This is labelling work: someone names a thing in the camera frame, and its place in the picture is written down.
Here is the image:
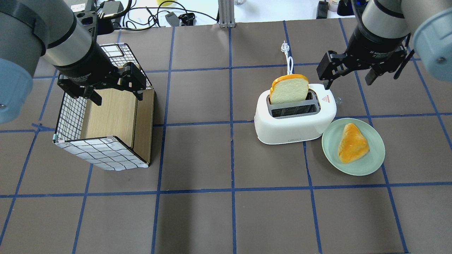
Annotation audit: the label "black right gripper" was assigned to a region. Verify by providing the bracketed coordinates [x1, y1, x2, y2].
[316, 26, 406, 90]

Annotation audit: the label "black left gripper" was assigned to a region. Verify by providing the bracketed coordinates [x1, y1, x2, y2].
[57, 46, 147, 106]

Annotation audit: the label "white two-slot toaster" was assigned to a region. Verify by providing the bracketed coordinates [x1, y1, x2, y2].
[254, 84, 337, 145]

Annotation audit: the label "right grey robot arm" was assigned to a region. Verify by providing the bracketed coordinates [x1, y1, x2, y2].
[317, 0, 452, 90]

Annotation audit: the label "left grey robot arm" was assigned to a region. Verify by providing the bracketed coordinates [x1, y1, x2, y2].
[0, 0, 147, 123]

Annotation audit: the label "toast slice in toaster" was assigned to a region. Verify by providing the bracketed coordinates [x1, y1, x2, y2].
[269, 74, 309, 105]

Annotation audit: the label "grid fabric wooden storage box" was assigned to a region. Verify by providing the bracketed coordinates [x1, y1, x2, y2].
[53, 43, 155, 171]

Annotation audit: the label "triangular orange bread piece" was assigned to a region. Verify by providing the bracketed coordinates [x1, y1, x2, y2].
[338, 123, 370, 164]

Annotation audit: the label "black power adapter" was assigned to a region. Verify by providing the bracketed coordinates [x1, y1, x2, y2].
[165, 12, 182, 27]

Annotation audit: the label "light green plate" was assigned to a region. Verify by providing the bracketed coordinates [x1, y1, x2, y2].
[321, 118, 386, 176]

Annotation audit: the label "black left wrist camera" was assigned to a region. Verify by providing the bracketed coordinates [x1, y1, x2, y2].
[72, 0, 115, 39]

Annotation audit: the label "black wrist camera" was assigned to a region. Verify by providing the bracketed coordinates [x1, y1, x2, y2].
[72, 0, 115, 39]
[337, 0, 368, 21]

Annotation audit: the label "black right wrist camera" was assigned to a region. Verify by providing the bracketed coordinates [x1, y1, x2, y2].
[337, 0, 368, 21]

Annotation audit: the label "white toaster power cable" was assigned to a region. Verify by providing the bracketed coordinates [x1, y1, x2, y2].
[280, 41, 295, 76]

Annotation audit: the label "black cables on desk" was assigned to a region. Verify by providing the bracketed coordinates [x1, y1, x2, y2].
[95, 0, 219, 31]

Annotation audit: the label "aluminium frame post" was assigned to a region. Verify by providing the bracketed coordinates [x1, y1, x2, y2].
[218, 0, 236, 28]

